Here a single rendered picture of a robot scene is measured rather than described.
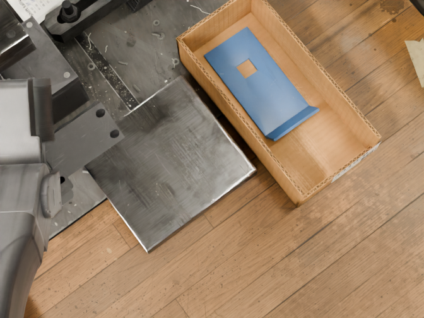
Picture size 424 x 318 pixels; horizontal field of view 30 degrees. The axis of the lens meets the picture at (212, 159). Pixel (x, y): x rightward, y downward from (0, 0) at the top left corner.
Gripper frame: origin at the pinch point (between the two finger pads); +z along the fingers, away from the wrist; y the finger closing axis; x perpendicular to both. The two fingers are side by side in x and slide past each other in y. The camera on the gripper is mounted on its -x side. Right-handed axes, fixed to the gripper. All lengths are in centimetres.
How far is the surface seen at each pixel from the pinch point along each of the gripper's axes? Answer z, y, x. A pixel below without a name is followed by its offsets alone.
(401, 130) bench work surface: -1.6, -23.6, -41.4
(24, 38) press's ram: -9.8, 11.3, -8.1
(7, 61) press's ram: -7.9, 10.2, -5.5
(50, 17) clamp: 9.0, 11.9, -13.3
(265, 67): 5.5, -8.1, -32.5
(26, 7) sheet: 13.2, 14.5, -11.9
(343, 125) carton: 0.3, -19.0, -35.8
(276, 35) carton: 5.1, -5.3, -35.9
